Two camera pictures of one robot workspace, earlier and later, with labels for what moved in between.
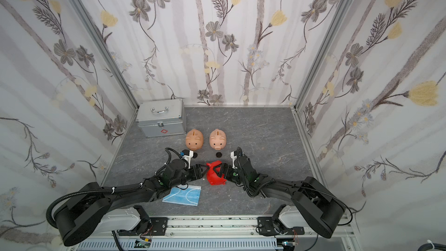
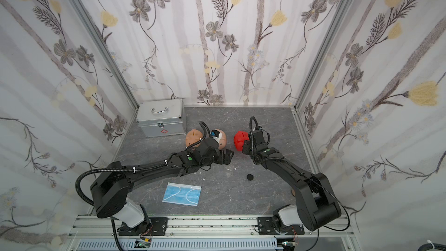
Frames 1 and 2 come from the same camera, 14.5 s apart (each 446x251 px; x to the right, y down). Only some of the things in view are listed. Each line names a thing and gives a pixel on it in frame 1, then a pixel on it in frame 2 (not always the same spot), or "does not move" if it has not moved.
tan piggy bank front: [194, 139] does not move
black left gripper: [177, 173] to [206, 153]
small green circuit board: [142, 243] does not move
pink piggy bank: [218, 139] does not move
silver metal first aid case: [161, 118] does not move
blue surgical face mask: [189, 194] does not move
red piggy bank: [213, 177] to [239, 138]
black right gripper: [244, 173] to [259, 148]
